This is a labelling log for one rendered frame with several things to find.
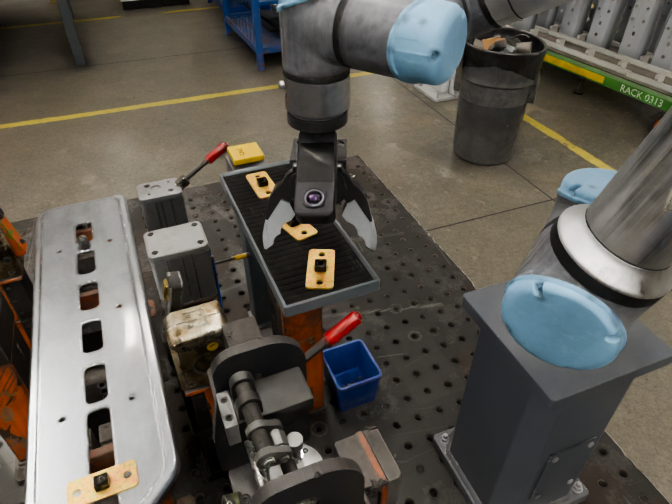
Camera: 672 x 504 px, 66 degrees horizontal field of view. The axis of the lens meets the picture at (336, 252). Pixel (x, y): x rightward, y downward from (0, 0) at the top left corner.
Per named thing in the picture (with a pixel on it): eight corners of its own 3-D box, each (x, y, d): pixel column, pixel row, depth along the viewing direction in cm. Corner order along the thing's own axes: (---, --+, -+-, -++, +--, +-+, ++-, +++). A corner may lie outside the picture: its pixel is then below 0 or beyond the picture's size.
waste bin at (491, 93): (427, 142, 354) (440, 31, 308) (493, 129, 369) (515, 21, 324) (467, 178, 318) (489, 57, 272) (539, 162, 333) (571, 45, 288)
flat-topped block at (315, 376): (276, 386, 113) (256, 217, 85) (310, 374, 116) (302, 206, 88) (291, 423, 106) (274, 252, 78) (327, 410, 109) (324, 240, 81)
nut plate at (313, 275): (309, 250, 77) (309, 244, 76) (335, 251, 77) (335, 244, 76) (305, 289, 70) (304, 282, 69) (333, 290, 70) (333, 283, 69)
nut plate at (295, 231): (269, 216, 84) (268, 210, 83) (289, 208, 85) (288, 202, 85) (298, 242, 78) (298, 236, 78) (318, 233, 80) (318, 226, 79)
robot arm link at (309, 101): (350, 85, 55) (273, 85, 55) (349, 126, 58) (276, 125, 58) (350, 61, 61) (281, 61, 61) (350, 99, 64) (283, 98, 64)
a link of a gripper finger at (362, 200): (381, 210, 68) (342, 161, 64) (381, 216, 67) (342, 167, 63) (351, 226, 70) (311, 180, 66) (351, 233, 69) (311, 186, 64)
